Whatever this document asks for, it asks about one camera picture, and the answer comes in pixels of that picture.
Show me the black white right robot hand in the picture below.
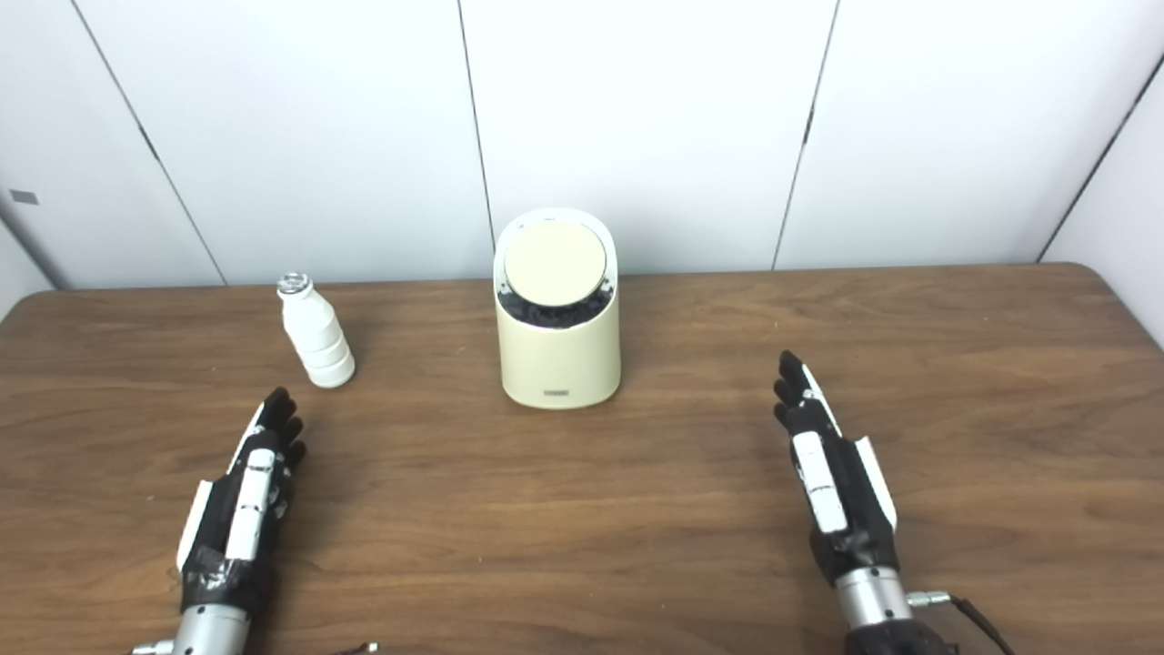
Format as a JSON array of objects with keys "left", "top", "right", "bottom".
[{"left": 773, "top": 350, "right": 901, "bottom": 588}]

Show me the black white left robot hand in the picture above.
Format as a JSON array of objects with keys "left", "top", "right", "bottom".
[{"left": 176, "top": 388, "right": 308, "bottom": 615}]

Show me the small white plastic bottle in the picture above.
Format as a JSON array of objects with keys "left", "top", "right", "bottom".
[{"left": 276, "top": 272, "right": 356, "bottom": 389}]

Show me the cream-colored plastic bin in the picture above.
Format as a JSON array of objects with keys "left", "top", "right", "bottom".
[{"left": 493, "top": 207, "right": 623, "bottom": 410}]

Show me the round cream bin lid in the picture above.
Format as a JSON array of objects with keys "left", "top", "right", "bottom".
[{"left": 503, "top": 220, "right": 607, "bottom": 307}]

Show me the black bin liner bag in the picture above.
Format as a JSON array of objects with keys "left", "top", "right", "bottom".
[{"left": 498, "top": 282, "right": 610, "bottom": 330}]

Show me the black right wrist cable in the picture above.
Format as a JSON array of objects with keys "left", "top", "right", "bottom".
[{"left": 908, "top": 591, "right": 1019, "bottom": 655}]

